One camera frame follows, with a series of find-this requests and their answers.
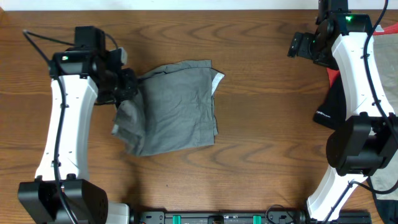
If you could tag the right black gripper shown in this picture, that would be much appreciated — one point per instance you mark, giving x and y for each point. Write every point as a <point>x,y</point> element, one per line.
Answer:
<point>308,38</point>

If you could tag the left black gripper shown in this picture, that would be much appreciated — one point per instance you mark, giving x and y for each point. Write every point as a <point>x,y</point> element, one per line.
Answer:
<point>132,87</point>

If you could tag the grey shorts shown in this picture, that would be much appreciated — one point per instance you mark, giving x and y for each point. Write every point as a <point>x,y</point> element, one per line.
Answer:
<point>174,109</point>

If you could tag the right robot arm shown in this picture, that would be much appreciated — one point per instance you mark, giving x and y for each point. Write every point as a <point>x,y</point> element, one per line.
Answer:
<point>367,140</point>

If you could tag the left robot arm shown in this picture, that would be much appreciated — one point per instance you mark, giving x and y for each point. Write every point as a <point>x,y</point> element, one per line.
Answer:
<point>83,76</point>

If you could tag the red garment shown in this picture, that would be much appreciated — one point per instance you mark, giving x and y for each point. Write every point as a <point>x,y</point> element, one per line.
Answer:
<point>334,74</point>

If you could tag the grey trousers in pile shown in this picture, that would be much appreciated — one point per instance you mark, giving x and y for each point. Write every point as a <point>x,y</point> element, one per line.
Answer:
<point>385,47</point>

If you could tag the black garment with white logo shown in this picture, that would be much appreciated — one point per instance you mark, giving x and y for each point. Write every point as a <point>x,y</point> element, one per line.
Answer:
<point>332,113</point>

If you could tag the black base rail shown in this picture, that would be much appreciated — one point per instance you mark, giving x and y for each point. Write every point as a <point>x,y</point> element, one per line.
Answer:
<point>273,216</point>

